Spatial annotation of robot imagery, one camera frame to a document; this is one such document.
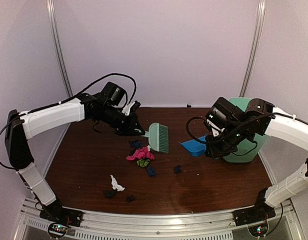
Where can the small black scrap front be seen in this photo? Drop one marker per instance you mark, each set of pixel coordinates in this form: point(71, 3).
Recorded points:
point(130, 198)

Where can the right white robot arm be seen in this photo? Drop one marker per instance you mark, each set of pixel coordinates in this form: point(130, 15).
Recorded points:
point(230, 126)

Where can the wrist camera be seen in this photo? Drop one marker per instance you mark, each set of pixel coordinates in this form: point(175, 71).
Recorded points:
point(215, 130)
point(130, 108)

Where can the long white paper scrap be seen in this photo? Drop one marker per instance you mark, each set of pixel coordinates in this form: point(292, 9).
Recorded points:
point(115, 185)

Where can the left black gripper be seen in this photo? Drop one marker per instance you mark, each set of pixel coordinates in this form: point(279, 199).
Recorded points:
point(134, 123)

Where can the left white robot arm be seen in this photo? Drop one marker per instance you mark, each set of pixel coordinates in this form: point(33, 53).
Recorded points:
point(22, 126)

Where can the blue plastic dustpan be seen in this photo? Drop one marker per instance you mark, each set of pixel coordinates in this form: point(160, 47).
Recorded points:
point(195, 148)

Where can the left aluminium frame post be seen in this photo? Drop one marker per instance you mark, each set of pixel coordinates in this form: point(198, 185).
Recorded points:
point(57, 45)

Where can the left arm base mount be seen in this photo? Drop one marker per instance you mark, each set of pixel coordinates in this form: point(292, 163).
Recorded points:
point(61, 219)

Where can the mint green waste bin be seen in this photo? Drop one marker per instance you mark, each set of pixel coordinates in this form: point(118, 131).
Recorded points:
point(241, 155)

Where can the aluminium frame post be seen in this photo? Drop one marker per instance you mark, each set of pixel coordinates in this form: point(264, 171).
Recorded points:
point(260, 18)
point(57, 45)

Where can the right aluminium frame post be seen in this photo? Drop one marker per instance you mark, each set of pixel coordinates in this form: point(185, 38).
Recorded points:
point(260, 18)

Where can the mint green hand brush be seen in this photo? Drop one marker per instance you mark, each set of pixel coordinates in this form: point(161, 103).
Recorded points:
point(158, 137)

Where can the front aluminium rail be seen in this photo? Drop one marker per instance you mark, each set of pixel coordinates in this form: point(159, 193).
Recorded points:
point(219, 225)

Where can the large pink paper scrap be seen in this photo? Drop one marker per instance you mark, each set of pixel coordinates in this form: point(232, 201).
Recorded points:
point(141, 153)

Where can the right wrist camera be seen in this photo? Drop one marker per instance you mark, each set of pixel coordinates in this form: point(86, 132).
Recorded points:
point(215, 130)

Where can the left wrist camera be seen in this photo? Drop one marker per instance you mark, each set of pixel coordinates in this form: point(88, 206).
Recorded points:
point(130, 108)

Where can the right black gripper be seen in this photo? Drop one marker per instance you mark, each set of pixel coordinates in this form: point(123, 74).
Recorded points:
point(214, 151)

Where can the green paper scrap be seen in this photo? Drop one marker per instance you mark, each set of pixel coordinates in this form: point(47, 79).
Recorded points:
point(143, 163)

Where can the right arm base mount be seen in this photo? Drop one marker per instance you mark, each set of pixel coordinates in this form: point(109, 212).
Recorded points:
point(255, 218)

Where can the black scrap under pink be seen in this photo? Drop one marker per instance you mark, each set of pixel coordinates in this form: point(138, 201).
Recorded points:
point(133, 152)

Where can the dark blue scrap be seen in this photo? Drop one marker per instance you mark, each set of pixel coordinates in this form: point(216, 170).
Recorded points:
point(136, 144)
point(151, 171)
point(177, 169)

